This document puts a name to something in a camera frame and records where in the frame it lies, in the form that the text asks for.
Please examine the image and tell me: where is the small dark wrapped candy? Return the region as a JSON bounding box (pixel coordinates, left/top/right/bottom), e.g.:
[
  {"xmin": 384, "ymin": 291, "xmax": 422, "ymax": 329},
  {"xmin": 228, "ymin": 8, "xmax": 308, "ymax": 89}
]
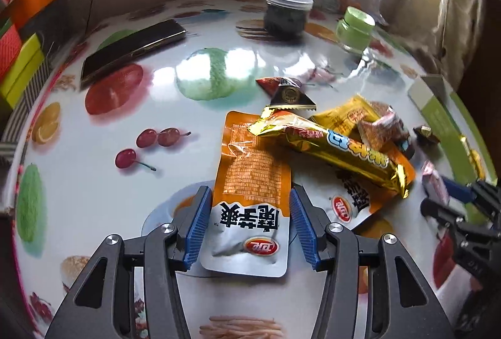
[{"xmin": 414, "ymin": 124, "xmax": 441, "ymax": 144}]

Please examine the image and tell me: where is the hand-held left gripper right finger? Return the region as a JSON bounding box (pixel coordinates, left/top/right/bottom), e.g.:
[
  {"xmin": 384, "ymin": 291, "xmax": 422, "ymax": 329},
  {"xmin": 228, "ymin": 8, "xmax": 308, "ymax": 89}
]
[{"xmin": 289, "ymin": 184, "xmax": 457, "ymax": 339}]

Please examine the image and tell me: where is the black smartphone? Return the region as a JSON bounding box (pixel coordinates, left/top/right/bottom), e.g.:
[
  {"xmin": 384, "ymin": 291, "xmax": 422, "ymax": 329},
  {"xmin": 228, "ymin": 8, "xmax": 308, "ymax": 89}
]
[{"xmin": 80, "ymin": 18, "xmax": 188, "ymax": 87}]

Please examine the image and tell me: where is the cream patterned curtain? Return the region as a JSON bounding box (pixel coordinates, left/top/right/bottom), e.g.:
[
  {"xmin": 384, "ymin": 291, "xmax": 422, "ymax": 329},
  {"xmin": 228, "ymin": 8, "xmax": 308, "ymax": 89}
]
[{"xmin": 403, "ymin": 0, "xmax": 486, "ymax": 85}]

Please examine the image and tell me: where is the red black candy packet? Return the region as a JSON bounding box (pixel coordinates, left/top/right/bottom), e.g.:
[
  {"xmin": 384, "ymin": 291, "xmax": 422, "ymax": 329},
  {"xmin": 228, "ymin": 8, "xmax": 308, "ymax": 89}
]
[{"xmin": 267, "ymin": 84, "xmax": 317, "ymax": 113}]

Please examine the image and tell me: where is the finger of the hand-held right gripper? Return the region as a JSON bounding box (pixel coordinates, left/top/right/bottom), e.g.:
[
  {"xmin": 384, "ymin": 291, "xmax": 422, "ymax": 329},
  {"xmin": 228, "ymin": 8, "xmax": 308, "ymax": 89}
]
[
  {"xmin": 442, "ymin": 175, "xmax": 501, "ymax": 216},
  {"xmin": 421, "ymin": 198, "xmax": 472, "ymax": 232}
]

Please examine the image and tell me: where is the pink white candy wrapper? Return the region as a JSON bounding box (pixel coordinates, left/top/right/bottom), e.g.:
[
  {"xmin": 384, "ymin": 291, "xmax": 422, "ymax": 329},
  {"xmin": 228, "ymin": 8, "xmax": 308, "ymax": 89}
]
[{"xmin": 358, "ymin": 106, "xmax": 411, "ymax": 152}]

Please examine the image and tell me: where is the green white cardboard box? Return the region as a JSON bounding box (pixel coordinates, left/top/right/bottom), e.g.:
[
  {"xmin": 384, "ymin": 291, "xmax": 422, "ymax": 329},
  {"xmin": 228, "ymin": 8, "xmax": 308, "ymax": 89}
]
[{"xmin": 407, "ymin": 75, "xmax": 499, "ymax": 183}]

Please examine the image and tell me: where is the gold foil candy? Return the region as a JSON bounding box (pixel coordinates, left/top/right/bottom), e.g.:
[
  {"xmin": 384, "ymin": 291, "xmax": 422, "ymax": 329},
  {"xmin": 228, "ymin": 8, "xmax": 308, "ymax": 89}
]
[{"xmin": 458, "ymin": 133, "xmax": 486, "ymax": 177}]

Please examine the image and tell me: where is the yellow gold snack packet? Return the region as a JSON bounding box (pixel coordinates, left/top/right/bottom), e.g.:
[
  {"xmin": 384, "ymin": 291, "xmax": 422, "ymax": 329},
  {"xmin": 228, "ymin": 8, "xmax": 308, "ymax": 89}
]
[{"xmin": 311, "ymin": 94, "xmax": 392, "ymax": 140}]

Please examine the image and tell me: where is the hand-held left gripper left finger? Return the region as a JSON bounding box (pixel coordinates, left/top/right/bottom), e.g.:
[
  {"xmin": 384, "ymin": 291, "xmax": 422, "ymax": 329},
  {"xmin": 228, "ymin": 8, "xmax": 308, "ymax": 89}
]
[{"xmin": 46, "ymin": 185, "xmax": 213, "ymax": 339}]

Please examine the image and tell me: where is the dark jar with silver lid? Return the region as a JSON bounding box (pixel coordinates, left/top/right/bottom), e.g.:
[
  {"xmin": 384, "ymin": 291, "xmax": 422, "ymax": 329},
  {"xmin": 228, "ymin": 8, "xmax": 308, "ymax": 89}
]
[{"xmin": 263, "ymin": 0, "xmax": 314, "ymax": 42}]

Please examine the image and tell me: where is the green glass jar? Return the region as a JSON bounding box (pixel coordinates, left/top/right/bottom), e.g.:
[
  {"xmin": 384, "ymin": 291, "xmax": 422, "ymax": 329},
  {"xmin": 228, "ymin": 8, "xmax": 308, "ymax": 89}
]
[{"xmin": 336, "ymin": 6, "xmax": 376, "ymax": 52}]

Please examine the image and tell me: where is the long gold snack bar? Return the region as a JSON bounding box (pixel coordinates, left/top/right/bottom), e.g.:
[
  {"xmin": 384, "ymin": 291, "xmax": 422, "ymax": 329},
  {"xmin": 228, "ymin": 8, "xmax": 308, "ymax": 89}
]
[{"xmin": 250, "ymin": 106, "xmax": 416, "ymax": 199}]

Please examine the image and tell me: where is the red box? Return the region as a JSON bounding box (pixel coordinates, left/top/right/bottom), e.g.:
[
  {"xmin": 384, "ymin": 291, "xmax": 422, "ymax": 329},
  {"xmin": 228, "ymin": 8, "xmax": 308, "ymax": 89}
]
[{"xmin": 0, "ymin": 23, "xmax": 20, "ymax": 79}]

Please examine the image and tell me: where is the orange white snack packet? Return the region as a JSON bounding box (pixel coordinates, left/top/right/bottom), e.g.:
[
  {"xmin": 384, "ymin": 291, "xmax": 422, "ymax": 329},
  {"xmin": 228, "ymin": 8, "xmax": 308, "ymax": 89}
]
[{"xmin": 292, "ymin": 155, "xmax": 416, "ymax": 234}]

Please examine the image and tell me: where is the large orange snack packet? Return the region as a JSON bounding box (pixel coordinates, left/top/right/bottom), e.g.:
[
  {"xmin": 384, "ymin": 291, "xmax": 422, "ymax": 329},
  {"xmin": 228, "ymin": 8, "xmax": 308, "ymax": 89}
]
[{"xmin": 200, "ymin": 111, "xmax": 292, "ymax": 278}]

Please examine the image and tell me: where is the yellow green box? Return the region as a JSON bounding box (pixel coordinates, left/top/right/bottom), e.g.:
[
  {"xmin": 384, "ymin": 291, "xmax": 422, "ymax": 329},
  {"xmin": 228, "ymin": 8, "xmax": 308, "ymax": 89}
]
[{"xmin": 0, "ymin": 33, "xmax": 45, "ymax": 110}]

